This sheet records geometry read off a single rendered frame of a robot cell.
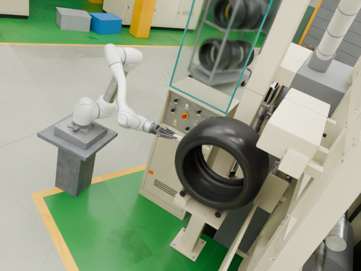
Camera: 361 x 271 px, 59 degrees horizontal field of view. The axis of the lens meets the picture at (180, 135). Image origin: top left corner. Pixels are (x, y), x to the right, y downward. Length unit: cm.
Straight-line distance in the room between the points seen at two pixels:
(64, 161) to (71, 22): 466
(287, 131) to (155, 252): 189
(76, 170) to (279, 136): 206
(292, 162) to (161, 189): 197
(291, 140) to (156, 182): 194
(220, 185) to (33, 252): 157
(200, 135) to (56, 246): 161
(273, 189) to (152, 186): 139
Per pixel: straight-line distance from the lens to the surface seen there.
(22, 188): 341
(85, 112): 281
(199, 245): 320
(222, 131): 193
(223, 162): 244
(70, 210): 321
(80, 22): 744
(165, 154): 301
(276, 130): 153
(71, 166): 312
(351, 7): 222
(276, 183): 231
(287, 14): 204
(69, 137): 288
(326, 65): 263
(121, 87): 233
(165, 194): 326
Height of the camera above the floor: 240
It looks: 32 degrees down
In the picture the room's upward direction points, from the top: 18 degrees clockwise
